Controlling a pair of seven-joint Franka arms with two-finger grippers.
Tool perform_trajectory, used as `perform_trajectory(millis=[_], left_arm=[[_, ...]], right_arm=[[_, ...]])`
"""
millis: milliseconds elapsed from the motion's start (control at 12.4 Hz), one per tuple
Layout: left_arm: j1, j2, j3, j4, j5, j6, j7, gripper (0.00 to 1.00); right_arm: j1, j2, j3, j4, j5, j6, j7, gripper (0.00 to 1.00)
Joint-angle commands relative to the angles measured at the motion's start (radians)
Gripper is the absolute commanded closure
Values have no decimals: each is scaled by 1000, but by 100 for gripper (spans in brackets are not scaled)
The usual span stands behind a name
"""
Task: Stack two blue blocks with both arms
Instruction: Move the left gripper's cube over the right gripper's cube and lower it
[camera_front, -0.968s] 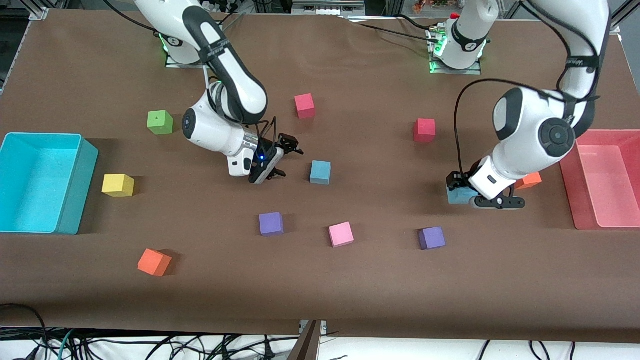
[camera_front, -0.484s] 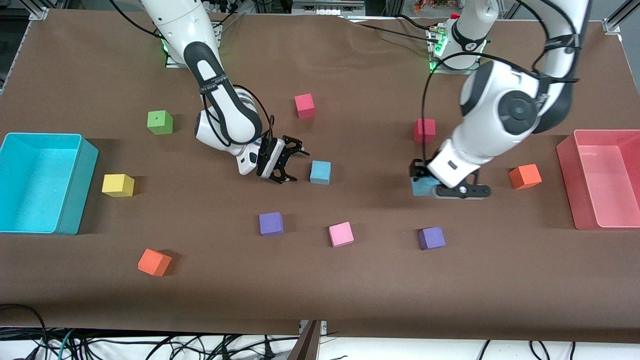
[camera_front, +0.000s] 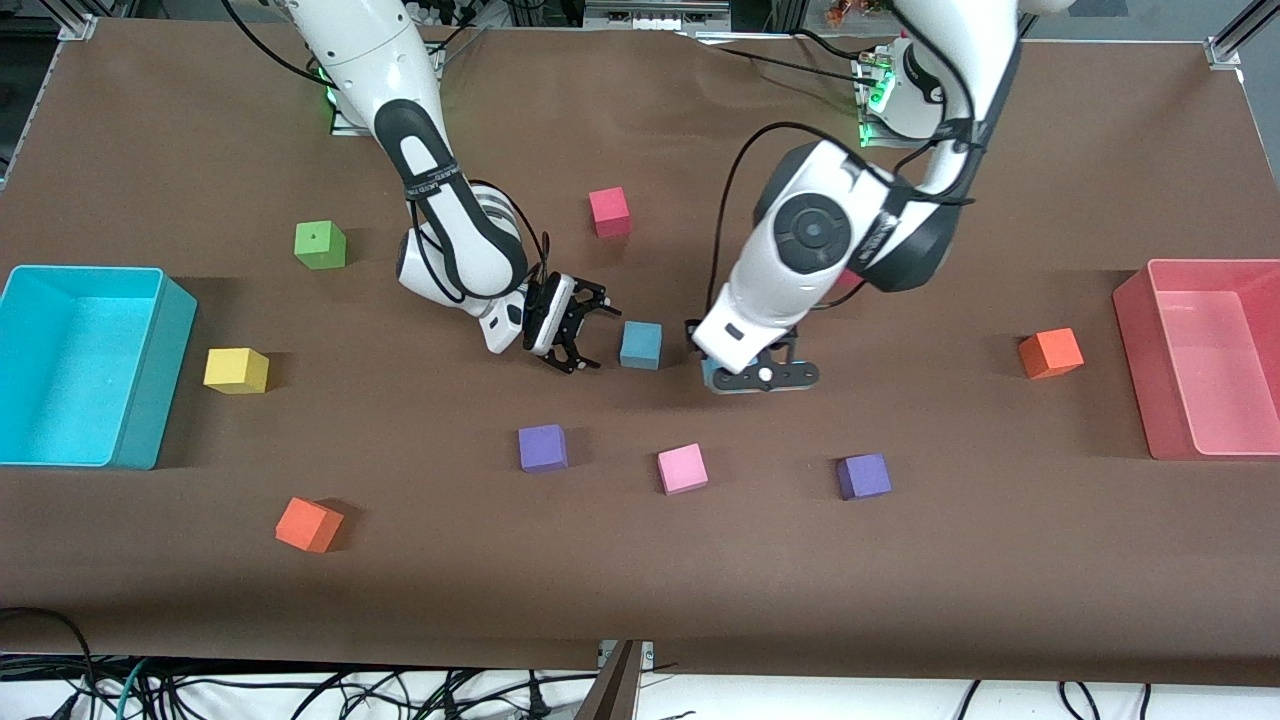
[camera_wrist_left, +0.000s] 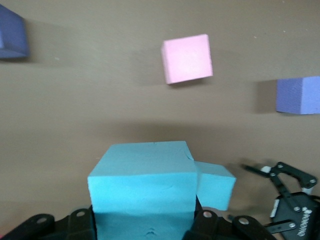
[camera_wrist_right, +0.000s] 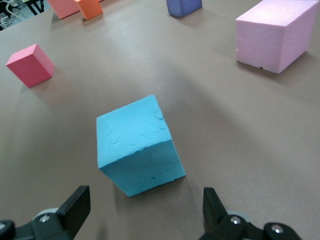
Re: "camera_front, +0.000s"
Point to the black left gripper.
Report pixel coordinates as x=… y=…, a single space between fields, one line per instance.
x=776 y=345

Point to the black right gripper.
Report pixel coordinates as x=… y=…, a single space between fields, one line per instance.
x=557 y=318

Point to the light blue foam block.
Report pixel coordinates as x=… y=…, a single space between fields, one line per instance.
x=709 y=372
x=640 y=345

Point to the white Franka left robot arm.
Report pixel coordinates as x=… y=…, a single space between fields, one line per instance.
x=770 y=280

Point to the white Franka right robot arm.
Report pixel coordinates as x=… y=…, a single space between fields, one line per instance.
x=360 y=60

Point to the red foam block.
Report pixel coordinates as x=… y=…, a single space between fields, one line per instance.
x=610 y=212
x=853 y=279

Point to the purple foam block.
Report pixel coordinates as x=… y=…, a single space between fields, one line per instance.
x=863 y=477
x=543 y=448

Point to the pink foam block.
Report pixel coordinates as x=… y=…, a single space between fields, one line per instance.
x=682 y=469

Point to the brown table cloth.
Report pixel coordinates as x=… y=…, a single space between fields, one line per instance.
x=700 y=580

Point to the orange foam block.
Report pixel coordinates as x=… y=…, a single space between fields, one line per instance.
x=308 y=525
x=1050 y=353

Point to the green foam block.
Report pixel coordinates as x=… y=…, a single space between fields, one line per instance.
x=320 y=245

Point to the grey power strip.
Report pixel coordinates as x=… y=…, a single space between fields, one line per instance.
x=655 y=18

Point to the yellow foam block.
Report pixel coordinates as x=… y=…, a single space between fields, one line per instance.
x=236 y=370

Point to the pink plastic bin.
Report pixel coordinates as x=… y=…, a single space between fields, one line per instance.
x=1220 y=400

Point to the cyan plastic bin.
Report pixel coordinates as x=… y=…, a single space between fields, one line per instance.
x=60 y=400

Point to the metal table clamp bracket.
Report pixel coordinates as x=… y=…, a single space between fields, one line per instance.
x=615 y=690

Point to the aluminium frame corner bracket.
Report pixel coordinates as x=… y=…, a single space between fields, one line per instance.
x=75 y=28
x=1225 y=52

